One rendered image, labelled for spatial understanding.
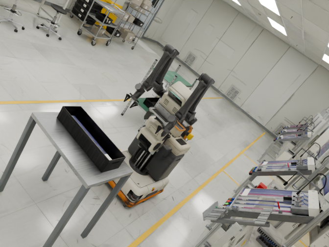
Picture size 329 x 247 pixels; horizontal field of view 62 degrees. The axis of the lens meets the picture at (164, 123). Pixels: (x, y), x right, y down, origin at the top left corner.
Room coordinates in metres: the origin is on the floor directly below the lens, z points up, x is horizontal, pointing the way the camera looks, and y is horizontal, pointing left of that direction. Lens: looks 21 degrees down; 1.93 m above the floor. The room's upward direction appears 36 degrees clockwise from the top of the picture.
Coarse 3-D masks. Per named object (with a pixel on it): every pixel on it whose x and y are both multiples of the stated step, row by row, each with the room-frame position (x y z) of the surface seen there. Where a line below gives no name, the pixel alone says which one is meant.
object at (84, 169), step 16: (32, 112) 1.62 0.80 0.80; (48, 112) 1.73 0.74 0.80; (32, 128) 1.63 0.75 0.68; (48, 128) 1.57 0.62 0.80; (64, 128) 1.68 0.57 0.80; (64, 144) 1.53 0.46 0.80; (16, 160) 1.62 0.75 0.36; (80, 160) 1.49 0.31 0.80; (48, 176) 2.00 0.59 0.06; (80, 176) 1.37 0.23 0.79; (96, 176) 1.45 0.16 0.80; (112, 176) 1.55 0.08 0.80; (128, 176) 1.73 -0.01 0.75; (80, 192) 1.35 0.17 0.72; (112, 192) 1.73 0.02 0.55; (64, 224) 1.35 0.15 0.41; (48, 240) 1.35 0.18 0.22
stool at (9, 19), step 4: (16, 0) 4.47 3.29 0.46; (4, 8) 4.34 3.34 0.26; (12, 8) 4.46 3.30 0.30; (12, 12) 4.46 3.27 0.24; (20, 12) 4.62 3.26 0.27; (0, 16) 4.43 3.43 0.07; (12, 16) 4.49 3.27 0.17; (0, 20) 4.27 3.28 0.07; (4, 20) 4.35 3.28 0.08; (8, 20) 4.44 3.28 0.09; (12, 20) 4.52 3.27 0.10; (12, 24) 4.42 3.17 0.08; (20, 24) 4.62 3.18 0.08; (16, 28) 4.39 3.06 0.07; (24, 28) 4.70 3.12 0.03
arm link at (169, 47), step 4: (168, 44) 2.38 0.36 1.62; (168, 48) 2.36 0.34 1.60; (172, 48) 2.35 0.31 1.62; (168, 60) 2.43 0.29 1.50; (172, 60) 2.46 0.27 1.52; (168, 64) 2.44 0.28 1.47; (164, 68) 2.44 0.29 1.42; (168, 68) 2.47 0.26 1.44; (160, 72) 2.46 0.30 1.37; (164, 72) 2.46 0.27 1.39; (160, 76) 2.46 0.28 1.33; (156, 80) 2.47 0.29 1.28; (160, 80) 2.46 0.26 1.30; (160, 84) 2.46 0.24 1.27; (156, 88) 2.45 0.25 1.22; (160, 88) 2.49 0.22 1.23
